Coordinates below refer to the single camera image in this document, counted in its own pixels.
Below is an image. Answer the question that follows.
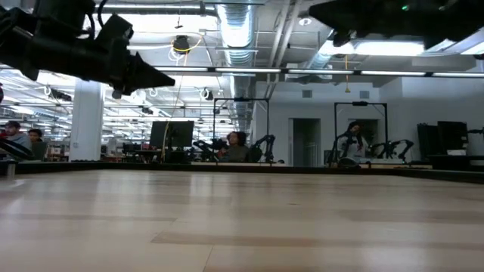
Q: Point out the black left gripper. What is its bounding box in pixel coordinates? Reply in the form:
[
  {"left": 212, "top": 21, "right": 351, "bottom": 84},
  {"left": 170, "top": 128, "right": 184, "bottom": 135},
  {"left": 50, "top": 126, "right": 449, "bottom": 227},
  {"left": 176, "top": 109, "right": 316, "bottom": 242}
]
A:
[{"left": 67, "top": 39, "right": 176, "bottom": 96}]

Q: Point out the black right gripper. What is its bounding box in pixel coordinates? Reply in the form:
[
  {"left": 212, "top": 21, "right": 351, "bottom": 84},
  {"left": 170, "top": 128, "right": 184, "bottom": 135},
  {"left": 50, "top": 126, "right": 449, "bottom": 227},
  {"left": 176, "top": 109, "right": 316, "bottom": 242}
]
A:
[{"left": 308, "top": 0, "right": 444, "bottom": 50}]

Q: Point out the long ceiling strip light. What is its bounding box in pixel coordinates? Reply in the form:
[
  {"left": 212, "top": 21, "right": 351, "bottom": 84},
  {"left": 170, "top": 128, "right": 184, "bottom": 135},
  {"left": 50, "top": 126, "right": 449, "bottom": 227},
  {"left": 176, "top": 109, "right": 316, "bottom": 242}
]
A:
[
  {"left": 360, "top": 70, "right": 427, "bottom": 77},
  {"left": 287, "top": 69, "right": 355, "bottom": 76},
  {"left": 432, "top": 71, "right": 484, "bottom": 79},
  {"left": 215, "top": 67, "right": 282, "bottom": 74},
  {"left": 154, "top": 66, "right": 209, "bottom": 73}
]

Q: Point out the large ceiling light panel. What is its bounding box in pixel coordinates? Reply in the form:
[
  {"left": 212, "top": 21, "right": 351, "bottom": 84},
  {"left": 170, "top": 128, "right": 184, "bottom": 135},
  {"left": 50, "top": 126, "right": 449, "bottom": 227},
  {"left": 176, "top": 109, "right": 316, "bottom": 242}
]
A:
[{"left": 319, "top": 37, "right": 425, "bottom": 57}]

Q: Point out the black computer monitor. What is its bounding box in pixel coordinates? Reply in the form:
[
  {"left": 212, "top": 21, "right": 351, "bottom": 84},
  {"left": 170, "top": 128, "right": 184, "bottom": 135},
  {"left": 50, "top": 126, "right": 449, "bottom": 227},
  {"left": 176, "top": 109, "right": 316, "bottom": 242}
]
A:
[{"left": 150, "top": 120, "right": 195, "bottom": 149}]

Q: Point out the white building pillar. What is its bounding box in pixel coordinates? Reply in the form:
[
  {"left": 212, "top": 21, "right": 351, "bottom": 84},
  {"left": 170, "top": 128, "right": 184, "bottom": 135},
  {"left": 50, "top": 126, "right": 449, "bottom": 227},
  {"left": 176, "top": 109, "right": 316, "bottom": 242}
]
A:
[{"left": 69, "top": 79, "right": 105, "bottom": 162}]

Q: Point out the person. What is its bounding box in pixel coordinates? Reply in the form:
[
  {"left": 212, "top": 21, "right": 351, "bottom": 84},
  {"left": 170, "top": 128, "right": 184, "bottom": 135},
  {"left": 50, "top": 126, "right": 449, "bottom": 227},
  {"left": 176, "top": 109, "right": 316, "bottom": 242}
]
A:
[
  {"left": 336, "top": 120, "right": 370, "bottom": 162},
  {"left": 219, "top": 131, "right": 250, "bottom": 163},
  {"left": 0, "top": 120, "right": 33, "bottom": 151},
  {"left": 28, "top": 128, "right": 49, "bottom": 160}
]

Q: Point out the grey door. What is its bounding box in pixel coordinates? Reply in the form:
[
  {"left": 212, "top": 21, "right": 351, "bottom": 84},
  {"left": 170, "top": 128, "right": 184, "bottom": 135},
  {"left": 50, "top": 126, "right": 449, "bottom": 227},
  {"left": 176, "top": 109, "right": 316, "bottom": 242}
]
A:
[{"left": 290, "top": 117, "right": 322, "bottom": 168}]

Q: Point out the black equipment case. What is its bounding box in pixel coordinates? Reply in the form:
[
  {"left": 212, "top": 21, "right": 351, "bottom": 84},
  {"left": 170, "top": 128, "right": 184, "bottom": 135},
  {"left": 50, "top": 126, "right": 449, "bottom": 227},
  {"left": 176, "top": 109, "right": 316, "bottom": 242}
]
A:
[
  {"left": 417, "top": 123, "right": 439, "bottom": 159},
  {"left": 437, "top": 120, "right": 469, "bottom": 152}
]

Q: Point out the silver ventilation duct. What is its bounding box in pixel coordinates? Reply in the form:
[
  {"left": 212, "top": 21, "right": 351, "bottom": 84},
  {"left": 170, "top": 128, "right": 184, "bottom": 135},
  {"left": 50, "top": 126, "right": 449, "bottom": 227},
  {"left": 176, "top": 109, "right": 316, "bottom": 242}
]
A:
[
  {"left": 306, "top": 36, "right": 341, "bottom": 73},
  {"left": 216, "top": 2, "right": 256, "bottom": 139}
]

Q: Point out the black hanging ceiling camera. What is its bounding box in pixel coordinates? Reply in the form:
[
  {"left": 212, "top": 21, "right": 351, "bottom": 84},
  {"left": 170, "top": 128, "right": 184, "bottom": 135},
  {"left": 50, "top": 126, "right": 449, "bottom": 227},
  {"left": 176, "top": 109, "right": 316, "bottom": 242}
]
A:
[{"left": 172, "top": 35, "right": 191, "bottom": 54}]

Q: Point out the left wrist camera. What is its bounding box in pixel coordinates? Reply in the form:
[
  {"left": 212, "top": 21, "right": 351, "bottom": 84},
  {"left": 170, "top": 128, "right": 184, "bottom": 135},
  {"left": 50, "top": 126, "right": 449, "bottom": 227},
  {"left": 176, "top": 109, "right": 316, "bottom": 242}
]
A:
[{"left": 96, "top": 14, "right": 134, "bottom": 52}]

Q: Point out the black rig frame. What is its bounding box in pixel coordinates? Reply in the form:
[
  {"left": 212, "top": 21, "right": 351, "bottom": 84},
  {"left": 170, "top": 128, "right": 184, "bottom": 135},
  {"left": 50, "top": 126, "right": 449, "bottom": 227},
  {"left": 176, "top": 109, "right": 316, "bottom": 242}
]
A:
[
  {"left": 334, "top": 100, "right": 389, "bottom": 164},
  {"left": 213, "top": 97, "right": 270, "bottom": 164}
]

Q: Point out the black metal table frame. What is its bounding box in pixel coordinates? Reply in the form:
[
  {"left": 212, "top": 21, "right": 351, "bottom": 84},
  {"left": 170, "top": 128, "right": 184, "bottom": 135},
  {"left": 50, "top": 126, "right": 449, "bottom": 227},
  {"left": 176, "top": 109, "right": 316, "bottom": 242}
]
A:
[{"left": 0, "top": 159, "right": 484, "bottom": 185}]

